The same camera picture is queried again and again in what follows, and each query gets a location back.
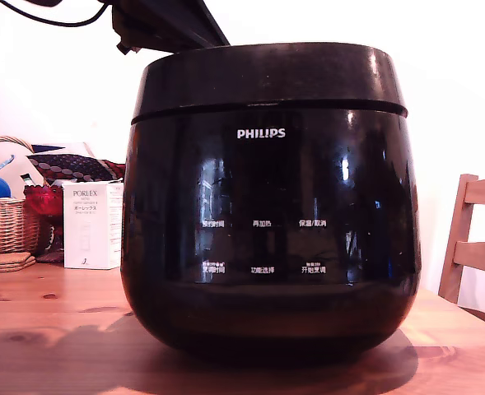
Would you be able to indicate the red glass bowl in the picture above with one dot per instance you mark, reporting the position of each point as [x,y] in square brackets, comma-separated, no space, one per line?
[42,201]

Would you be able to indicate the black rice cooker lid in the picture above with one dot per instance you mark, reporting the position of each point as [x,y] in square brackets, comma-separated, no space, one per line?
[267,74]

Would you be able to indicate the cork coaster stack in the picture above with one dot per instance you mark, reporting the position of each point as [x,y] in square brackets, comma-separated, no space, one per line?
[7,262]

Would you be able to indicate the white paper bag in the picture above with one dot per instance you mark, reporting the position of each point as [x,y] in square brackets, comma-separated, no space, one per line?
[17,166]

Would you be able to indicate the white Porlex box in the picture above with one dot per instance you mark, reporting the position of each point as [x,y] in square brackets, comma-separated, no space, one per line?
[87,230]

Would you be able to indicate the wicker basket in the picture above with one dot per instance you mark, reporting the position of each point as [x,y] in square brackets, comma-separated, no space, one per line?
[3,226]

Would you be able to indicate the dark patterned fabric bag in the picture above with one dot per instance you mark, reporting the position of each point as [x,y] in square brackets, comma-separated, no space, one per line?
[69,164]

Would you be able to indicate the black Philips rice cooker body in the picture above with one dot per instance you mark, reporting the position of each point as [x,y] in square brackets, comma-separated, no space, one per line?
[267,185]

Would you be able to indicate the wooden chair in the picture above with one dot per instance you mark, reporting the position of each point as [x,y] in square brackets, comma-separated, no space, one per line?
[456,247]

